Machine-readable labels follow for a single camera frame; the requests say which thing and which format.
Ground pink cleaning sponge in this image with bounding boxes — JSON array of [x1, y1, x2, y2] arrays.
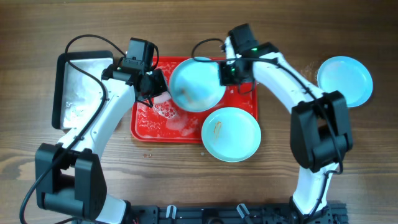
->
[[153, 92, 172, 105]]

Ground light blue plate top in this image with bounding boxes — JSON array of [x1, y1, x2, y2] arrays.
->
[[169, 57, 226, 113]]

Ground light blue plate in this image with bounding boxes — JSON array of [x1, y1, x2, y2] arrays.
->
[[201, 107, 262, 162], [169, 57, 226, 113], [317, 56, 373, 108]]

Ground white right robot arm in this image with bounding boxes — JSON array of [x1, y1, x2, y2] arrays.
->
[[218, 52, 353, 222]]

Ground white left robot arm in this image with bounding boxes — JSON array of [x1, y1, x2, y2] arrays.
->
[[34, 69, 167, 223]]

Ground red plastic tray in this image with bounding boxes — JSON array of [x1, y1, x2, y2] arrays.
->
[[131, 57, 258, 144]]

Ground black metal water tray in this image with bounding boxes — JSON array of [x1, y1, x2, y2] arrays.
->
[[52, 50, 113, 129]]

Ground light blue plate bottom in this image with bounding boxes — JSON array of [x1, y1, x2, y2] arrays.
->
[[201, 107, 262, 162]]

